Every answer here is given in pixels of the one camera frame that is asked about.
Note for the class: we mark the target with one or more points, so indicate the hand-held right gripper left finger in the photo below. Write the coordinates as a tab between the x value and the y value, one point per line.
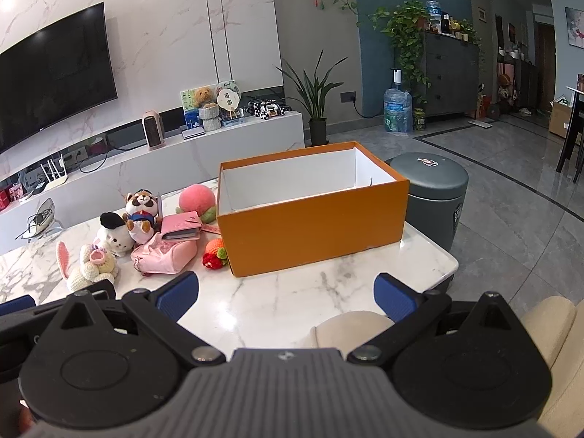
175	289

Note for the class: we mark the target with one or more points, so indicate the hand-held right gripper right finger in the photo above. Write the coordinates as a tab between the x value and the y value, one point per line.
394	294

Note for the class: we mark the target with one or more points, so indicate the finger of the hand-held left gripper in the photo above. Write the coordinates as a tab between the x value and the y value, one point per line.
16	304
102	288

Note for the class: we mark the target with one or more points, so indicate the cream crochet bunny toy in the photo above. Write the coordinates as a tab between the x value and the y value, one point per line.
91	269

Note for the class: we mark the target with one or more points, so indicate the red crochet strawberry toy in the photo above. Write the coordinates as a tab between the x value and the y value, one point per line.
214	255

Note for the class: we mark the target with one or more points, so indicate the pink peach plush toy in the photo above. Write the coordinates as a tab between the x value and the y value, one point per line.
196	198

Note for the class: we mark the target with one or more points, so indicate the orange cardboard box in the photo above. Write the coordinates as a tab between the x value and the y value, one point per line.
315	228

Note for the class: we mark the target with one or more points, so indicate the pink fabric pouch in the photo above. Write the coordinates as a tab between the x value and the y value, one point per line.
164	255

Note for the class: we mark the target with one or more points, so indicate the white dog plush toy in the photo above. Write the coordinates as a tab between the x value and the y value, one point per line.
114	237

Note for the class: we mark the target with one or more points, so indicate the pink card wallet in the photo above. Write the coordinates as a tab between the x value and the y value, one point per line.
180	223

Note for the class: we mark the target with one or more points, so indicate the red panda plush toy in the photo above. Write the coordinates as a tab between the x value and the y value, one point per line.
141	214

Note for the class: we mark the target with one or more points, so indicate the red gift box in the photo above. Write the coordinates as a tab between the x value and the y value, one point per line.
7	196

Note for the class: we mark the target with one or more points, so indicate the white router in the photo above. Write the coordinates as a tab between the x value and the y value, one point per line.
54	182

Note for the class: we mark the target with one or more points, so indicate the white television cabinet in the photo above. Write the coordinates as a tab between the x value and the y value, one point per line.
182	159

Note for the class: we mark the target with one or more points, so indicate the cream armchair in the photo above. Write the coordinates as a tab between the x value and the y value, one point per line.
547	328

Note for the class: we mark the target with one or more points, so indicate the small white heater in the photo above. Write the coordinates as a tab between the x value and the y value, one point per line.
153	130

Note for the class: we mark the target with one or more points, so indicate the green patterned jar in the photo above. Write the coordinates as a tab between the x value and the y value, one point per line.
419	121

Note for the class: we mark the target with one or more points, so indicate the blue flat box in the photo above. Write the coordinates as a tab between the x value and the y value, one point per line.
233	122

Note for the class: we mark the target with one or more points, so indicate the potted long-leaf plant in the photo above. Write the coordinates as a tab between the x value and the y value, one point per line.
318	127

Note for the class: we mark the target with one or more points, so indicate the water jug with pump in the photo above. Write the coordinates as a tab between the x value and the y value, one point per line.
397	109

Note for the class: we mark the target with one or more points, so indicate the green picture board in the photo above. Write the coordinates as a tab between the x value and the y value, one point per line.
188	100

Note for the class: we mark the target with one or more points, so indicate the white floor scale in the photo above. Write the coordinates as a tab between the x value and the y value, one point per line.
481	123

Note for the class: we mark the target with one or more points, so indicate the brown teddy bear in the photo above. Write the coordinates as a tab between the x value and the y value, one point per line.
203	96

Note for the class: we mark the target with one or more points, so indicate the white cloud-shaped hand fan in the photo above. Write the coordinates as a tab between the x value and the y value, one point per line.
228	100

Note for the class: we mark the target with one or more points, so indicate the black and white toy cars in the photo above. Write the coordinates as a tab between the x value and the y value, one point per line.
267	109

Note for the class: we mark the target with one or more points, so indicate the round printed hand fan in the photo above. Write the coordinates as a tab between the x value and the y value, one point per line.
228	85

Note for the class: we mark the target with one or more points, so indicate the black television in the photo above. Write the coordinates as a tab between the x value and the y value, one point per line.
50	77

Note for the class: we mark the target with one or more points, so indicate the grey drawer cabinet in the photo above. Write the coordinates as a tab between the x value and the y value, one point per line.
449	73

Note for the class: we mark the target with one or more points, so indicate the brown plush bear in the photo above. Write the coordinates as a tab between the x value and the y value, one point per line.
504	84

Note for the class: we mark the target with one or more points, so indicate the black dining chair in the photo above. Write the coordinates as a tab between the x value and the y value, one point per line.
572	132

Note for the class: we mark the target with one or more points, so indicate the brown cardboard carton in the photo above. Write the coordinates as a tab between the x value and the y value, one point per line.
561	118

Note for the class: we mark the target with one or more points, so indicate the trailing pothos plant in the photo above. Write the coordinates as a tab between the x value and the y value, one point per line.
404	32

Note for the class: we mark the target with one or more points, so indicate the black wall socket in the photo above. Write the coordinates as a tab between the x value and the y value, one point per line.
347	97

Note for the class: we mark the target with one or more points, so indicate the framed wall painting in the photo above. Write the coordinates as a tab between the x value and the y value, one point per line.
576	27

